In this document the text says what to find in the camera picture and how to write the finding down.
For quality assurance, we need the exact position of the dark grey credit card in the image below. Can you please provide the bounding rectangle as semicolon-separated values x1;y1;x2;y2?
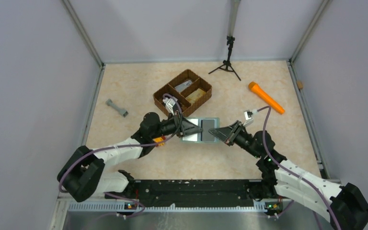
201;119;215;142

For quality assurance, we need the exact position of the green card holder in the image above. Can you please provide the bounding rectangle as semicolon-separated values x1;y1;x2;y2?
180;117;220;144

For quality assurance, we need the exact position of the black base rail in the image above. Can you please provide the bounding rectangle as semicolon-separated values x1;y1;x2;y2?
104;179;285;207

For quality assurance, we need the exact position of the grey pole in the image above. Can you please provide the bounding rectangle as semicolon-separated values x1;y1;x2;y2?
227;0;241;37

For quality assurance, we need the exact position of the brown wicker divided basket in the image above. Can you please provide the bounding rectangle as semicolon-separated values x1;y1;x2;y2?
153;69;212;117

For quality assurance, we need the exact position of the orange flashlight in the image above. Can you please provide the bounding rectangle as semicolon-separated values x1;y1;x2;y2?
248;81;285;115

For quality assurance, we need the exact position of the black mini tripod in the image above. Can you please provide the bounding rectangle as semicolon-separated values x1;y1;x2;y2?
208;36;241;81

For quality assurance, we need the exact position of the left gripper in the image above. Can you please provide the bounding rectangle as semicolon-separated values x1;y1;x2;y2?
151;111;203;139

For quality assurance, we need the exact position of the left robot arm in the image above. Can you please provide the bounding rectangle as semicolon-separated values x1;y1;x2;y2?
57;94;203;202

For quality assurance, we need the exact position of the grey plastic connector piece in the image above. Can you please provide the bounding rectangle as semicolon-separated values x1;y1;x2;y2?
105;99;128;117

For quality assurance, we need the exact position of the yellow toy brick car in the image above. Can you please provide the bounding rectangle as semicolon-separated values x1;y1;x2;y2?
153;136;166;147

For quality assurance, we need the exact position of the grey card in basket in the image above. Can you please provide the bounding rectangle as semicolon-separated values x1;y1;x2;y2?
174;79;193;93

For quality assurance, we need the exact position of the gold card in basket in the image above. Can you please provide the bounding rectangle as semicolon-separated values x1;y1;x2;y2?
186;88;206;104

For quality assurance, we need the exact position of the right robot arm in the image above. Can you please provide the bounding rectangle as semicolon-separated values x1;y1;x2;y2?
209;115;368;230

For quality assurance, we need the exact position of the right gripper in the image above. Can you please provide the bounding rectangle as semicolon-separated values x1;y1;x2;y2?
209;120;261;159

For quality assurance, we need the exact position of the white cable tray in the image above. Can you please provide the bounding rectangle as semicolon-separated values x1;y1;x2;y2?
69;202;267;213

